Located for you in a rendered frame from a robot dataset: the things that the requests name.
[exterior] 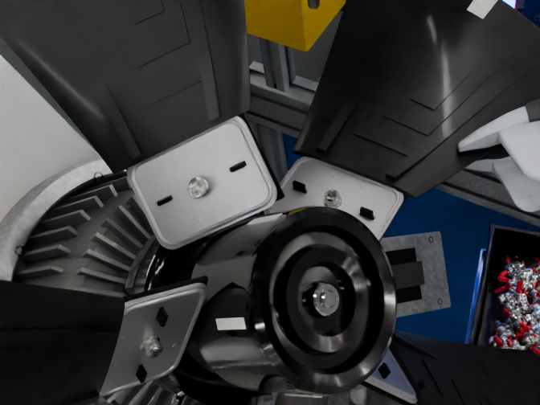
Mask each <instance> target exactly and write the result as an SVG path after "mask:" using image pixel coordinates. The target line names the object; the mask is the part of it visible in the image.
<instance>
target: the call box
mask: <svg viewBox="0 0 540 405"><path fill-rule="evenodd" d="M244 1H245V11H246V23H247V33H248V34H250V35H254V36H257V37H260V38H262V39H266V40H270V41H273V42H275V43H279V44H282V45H285V46H287V47H291V48H294V49H297V50H300V51H308V50H309V49H310V48H311V46H312V45H313V44H314V43H315V42H316V41H317V39H318V38H319V36H320V35H321V34H322V32H323V31H324V30H325V28H326V27H327V26H328V25H329V24H330V22H331V21H332V20H333V18H334V17H335V16H336V14H337V13H338V12H339V10H340V9H341V8H342V7H343V6H344V5H345V3H346V0H320V6H319V7H318V8H317V9H310V8H309V7H308V0H244Z"/></svg>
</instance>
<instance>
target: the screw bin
mask: <svg viewBox="0 0 540 405"><path fill-rule="evenodd" d="M502 256H512V257H515V256H518V258H521V259H526V260H535V259H536V258H538V259H539V260H540V231H531V230H526V229H521V228H515V227H506V226H501V225H496V224H495V223H492V224H490V225H489V237H488V242H487V247H486V251H485V259H484V263H483V268H482V273H481V281H480V285H479V290H478V294H477V302H476V307H475V312H474V316H473V321H472V328H471V333H470V338H469V344H470V345H476V346H487V344H486V342H487V339H488V338H489V331H490V326H491V320H492V315H493V307H494V302H495V297H496V294H495V293H494V290H496V289H497V284H498V279H497V278H498V276H499V274H500V269H501V260H502Z"/></svg>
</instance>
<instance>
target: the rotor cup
mask: <svg viewBox="0 0 540 405"><path fill-rule="evenodd" d="M280 213H282V215H281V216H279V217H278V218H277V219H275V220H270V221H266V222H262V223H254V224H250V225H248V223H249V222H251V221H252V220H253V219H257V218H261V217H264V216H269V215H276V214H280ZM200 276H207V277H208V279H209V280H208V282H207V290H208V291H207V296H206V298H205V301H204V302H203V305H202V308H201V310H200V313H199V315H198V318H197V321H196V322H195V325H194V328H193V330H192V333H191V335H190V338H189V341H188V342H187V345H186V348H185V350H184V353H183V355H182V358H181V361H180V363H179V364H178V366H177V367H176V368H175V369H174V370H173V371H172V372H170V373H169V374H167V375H166V376H163V377H161V378H159V379H160V380H161V381H162V382H163V383H164V384H165V385H166V386H167V387H168V388H169V389H170V390H172V391H173V392H174V393H175V394H176V395H179V396H180V397H182V398H184V399H186V400H188V401H190V402H192V403H196V404H199V405H251V397H253V396H257V395H271V394H272V393H275V394H288V395H311V396H330V395H337V394H340V393H342V392H345V391H348V390H350V389H353V388H355V387H356V386H358V385H359V384H361V383H363V382H364V381H365V380H366V379H368V378H369V377H370V376H371V375H372V374H373V373H374V371H375V370H376V369H377V368H378V366H379V364H380V363H381V362H382V360H383V359H384V357H385V355H386V353H387V351H388V348H389V346H390V343H391V340H392V337H393V334H394V331H395V323H396V317H397V292H396V286H395V278H394V274H393V272H392V268H391V264H390V262H389V260H388V258H387V254H386V253H385V251H384V249H383V247H382V245H381V243H380V242H379V241H378V239H377V238H376V237H375V235H374V234H373V233H372V231H371V230H370V229H369V228H368V227H367V226H366V225H365V224H364V223H362V222H361V221H360V220H359V219H357V218H356V217H354V216H352V215H351V214H349V213H347V212H345V211H342V210H339V209H337V208H333V207H325V206H305V207H298V208H293V209H289V210H286V211H278V212H274V213H270V214H266V215H259V214H257V213H256V214H254V215H251V216H249V217H247V218H246V219H242V220H240V221H239V222H236V223H233V224H232V225H229V226H227V227H225V228H223V229H220V230H218V231H216V232H213V233H211V234H209V235H206V236H204V237H202V238H201V239H197V240H195V241H194V242H192V243H189V244H187V245H185V246H182V247H180V248H177V249H167V248H165V247H163V246H162V245H161V244H160V243H159V242H158V240H157V238H156V239H155V240H154V241H153V243H152V244H151V246H150V247H149V249H148V251H147V252H146V254H145V256H144V259H143V261H142V262H141V266H140V268H139V271H138V274H137V279H136V282H135V287H134V292H133V294H136V293H141V292H144V291H148V290H151V289H155V288H160V287H163V286H167V285H170V284H175V283H178V282H182V281H185V280H190V279H194V278H197V277H200ZM321 283H331V284H332V285H333V286H334V287H335V288H336V289H337V291H338V294H339V306H338V308H337V311H336V312H335V313H334V314H332V315H330V316H322V315H321V314H319V313H318V312H317V311H316V309H315V308H314V306H313V292H314V290H315V288H316V287H317V286H318V285H319V284H321ZM234 317H243V319H244V323H245V326H246V329H224V330H218V328H217V324H216V320H215V319H217V318H234Z"/></svg>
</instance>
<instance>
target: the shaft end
mask: <svg viewBox="0 0 540 405"><path fill-rule="evenodd" d="M313 306H314V308H315V309H316V311H317V312H318V313H319V314H321V315H322V316H330V315H332V314H334V313H335V312H336V311H337V309H338V306H339V294H338V291H337V289H336V288H335V287H334V286H333V285H332V284H331V283H321V284H319V285H318V286H317V287H316V288H315V290H314V292H313Z"/></svg>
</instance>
